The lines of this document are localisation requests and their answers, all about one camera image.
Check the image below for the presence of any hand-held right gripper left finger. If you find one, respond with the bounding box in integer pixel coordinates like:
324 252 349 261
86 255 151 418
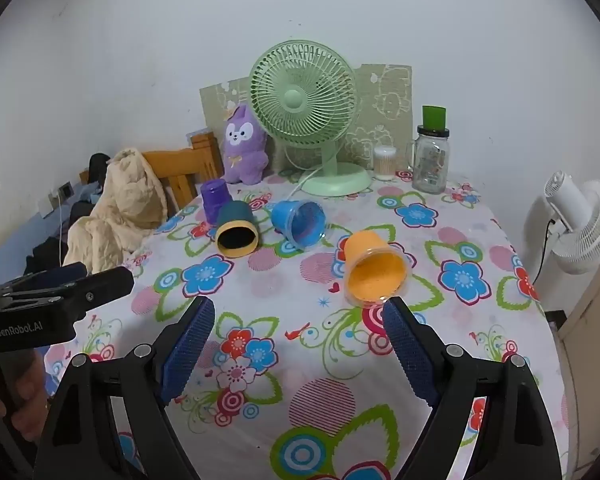
32 296 217 480

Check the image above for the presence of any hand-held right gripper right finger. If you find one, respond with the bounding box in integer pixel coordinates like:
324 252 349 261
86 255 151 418
381 296 563 480

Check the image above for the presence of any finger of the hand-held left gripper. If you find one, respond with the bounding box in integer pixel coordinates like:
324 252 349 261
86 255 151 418
62 266 135 317
0 262 88 292

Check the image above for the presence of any orange plastic cup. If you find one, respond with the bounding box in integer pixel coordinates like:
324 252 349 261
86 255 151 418
342 229 409 307

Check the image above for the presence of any dark teal plastic cup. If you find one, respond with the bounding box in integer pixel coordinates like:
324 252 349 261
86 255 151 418
216 201 259 257

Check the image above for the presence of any purple plastic cup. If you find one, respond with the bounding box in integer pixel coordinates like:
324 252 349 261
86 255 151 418
200 178 232 225

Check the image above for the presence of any blue plastic cup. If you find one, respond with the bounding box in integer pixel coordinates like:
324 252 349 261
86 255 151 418
271 199 327 251

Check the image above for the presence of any small green cup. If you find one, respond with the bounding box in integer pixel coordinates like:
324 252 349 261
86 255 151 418
422 105 447 130

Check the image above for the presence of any person's left hand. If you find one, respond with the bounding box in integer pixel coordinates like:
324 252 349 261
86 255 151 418
0 350 49 442

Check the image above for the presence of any dark clothing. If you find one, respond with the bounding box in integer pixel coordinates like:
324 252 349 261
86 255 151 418
24 237 73 277

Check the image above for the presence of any blue bedsheet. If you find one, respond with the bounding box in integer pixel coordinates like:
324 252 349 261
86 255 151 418
0 180 106 281

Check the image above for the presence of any beige blanket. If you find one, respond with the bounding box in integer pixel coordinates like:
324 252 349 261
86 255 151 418
62 148 168 273

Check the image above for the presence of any wooden chair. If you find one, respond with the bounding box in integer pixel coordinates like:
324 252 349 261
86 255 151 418
78 131 224 211

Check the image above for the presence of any beige cabinet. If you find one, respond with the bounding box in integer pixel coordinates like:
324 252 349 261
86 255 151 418
554 240 600 480

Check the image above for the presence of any glass jar with black lid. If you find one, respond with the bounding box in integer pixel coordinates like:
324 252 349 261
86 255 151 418
406 125 451 193

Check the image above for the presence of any cotton swab container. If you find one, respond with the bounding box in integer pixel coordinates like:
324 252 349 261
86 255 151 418
373 145 397 181

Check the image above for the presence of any purple plush toy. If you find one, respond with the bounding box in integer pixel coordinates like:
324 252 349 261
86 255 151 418
223 104 269 184

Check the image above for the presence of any white standing fan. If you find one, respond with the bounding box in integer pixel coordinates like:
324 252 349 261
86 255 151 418
524 170 600 276

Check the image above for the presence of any printed cardboard sheet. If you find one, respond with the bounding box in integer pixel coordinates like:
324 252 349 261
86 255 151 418
200 63 413 173

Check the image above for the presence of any green desk fan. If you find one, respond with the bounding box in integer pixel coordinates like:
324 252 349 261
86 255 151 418
249 40 371 197

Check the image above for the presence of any thin white charging cable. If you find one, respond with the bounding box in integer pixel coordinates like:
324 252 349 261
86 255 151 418
56 195 68 267

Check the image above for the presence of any black fan cable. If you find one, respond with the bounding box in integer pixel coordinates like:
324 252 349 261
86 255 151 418
536 217 555 283

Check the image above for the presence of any white fan power cable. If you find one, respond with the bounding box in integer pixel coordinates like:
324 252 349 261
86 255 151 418
279 147 325 201

